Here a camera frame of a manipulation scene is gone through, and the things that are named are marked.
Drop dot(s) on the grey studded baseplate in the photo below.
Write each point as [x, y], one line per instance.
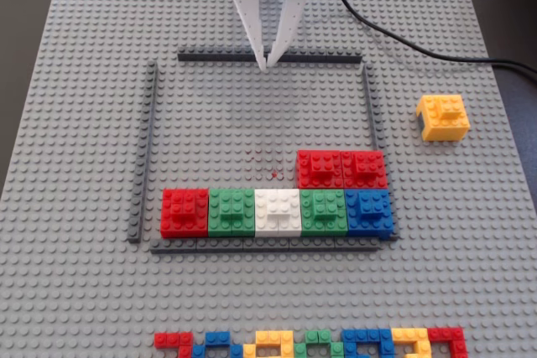
[84, 165]

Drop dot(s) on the blue G brick letter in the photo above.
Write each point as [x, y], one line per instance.
[365, 337]

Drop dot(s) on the green o brick letter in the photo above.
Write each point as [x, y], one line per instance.
[319, 338]

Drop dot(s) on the green brick cube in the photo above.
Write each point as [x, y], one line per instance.
[230, 211]
[323, 211]

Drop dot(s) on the blue o brick letter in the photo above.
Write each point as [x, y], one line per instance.
[216, 339]

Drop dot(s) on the yellow B brick letter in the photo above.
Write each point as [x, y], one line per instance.
[272, 338]

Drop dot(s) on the yellow E brick letter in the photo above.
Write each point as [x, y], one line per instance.
[409, 335]

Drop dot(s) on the red L brick letter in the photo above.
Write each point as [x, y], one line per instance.
[446, 335]

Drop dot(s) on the blue brick cube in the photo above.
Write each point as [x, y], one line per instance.
[369, 211]

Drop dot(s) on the white brick cube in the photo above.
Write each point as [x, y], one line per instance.
[277, 211]

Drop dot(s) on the red brick cube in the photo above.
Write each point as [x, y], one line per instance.
[184, 211]
[319, 169]
[365, 169]

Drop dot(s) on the yellow brick cube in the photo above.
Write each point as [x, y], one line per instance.
[444, 121]

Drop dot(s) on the dark grey brick wall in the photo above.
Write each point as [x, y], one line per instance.
[373, 115]
[251, 245]
[210, 56]
[142, 152]

